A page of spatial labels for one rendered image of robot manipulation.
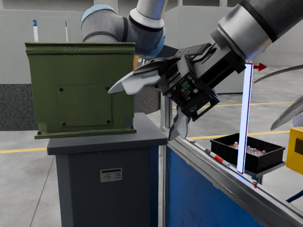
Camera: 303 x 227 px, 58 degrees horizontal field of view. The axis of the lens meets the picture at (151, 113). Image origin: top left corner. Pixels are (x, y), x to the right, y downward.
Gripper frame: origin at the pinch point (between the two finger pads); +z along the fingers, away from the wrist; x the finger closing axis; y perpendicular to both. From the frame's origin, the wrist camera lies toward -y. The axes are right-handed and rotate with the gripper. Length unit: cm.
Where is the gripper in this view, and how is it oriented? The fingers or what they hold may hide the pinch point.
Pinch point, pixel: (139, 116)
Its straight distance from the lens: 50.0
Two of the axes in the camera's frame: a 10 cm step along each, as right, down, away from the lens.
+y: 0.2, 5.5, -8.4
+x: 7.1, 5.8, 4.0
